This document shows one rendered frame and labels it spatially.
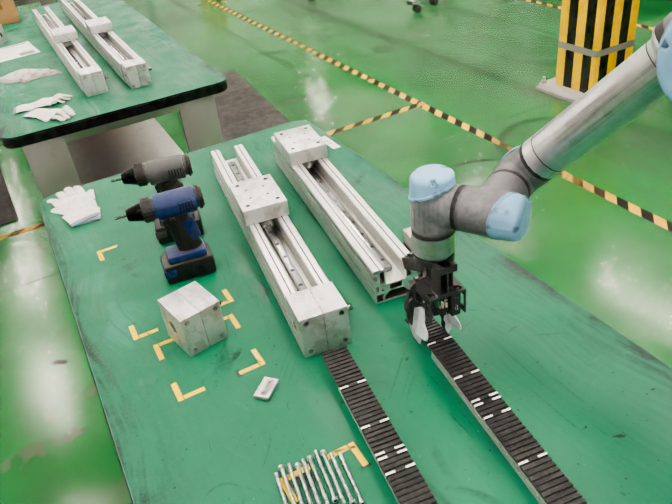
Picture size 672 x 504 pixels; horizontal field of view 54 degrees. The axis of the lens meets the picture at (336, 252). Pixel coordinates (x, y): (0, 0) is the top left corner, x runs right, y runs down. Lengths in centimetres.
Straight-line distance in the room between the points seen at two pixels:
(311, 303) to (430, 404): 30
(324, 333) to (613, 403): 53
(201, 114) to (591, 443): 226
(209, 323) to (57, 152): 168
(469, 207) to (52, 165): 216
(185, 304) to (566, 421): 74
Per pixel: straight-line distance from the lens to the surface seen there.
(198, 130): 300
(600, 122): 105
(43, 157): 291
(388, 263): 143
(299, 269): 147
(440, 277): 115
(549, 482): 107
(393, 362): 127
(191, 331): 134
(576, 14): 443
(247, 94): 501
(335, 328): 128
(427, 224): 108
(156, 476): 119
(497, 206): 103
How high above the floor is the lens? 166
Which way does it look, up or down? 34 degrees down
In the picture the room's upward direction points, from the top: 7 degrees counter-clockwise
